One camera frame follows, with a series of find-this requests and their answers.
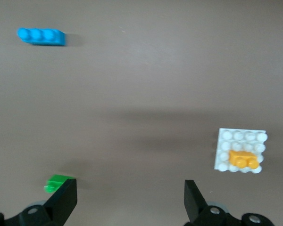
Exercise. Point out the blue three-stud block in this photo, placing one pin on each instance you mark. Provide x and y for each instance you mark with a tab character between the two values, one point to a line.
41	36

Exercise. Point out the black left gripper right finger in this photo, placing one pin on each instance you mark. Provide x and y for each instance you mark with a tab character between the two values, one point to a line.
195	207

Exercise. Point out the yellow two-stud block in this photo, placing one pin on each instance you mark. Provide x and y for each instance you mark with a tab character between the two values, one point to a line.
241	159

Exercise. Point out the green two-stud block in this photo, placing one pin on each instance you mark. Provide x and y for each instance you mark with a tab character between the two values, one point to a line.
56	181

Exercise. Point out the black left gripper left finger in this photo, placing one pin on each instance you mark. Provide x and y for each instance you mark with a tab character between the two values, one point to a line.
59	204

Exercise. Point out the white studded base plate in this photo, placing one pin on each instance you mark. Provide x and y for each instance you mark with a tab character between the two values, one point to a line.
240	139

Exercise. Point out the brown table cover sheet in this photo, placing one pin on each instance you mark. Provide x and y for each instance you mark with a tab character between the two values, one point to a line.
141	94

